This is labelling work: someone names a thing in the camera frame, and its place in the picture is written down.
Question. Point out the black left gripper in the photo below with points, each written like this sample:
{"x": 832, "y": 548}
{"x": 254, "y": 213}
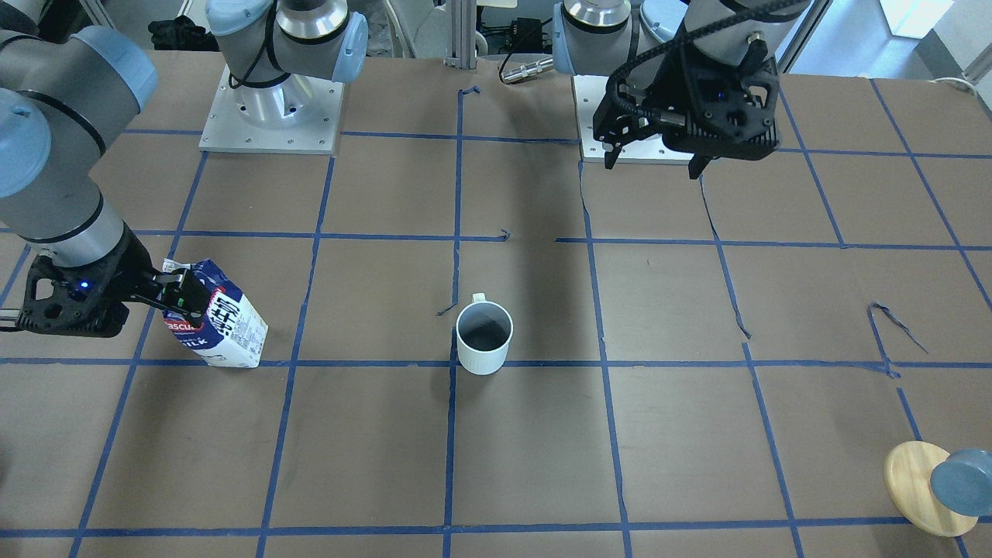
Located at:
{"x": 673, "y": 91}

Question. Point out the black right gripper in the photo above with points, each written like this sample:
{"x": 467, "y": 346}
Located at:
{"x": 130, "y": 262}

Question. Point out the blue white milk carton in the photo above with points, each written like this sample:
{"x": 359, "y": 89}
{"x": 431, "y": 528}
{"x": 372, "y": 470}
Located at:
{"x": 233, "y": 333}

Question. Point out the white ceramic mug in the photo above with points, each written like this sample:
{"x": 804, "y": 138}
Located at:
{"x": 484, "y": 330}

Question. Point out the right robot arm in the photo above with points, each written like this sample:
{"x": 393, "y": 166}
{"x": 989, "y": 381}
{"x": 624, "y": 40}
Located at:
{"x": 64, "y": 104}

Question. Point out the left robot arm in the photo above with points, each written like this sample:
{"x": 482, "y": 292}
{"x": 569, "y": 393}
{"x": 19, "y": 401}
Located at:
{"x": 621, "y": 39}

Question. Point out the wooden mug tree stand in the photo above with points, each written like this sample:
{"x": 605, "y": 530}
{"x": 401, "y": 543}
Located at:
{"x": 907, "y": 472}

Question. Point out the blue mug on stand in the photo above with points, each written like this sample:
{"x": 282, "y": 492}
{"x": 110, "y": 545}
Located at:
{"x": 962, "y": 482}

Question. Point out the aluminium frame post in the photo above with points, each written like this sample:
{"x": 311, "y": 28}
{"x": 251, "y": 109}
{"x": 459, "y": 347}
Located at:
{"x": 461, "y": 49}

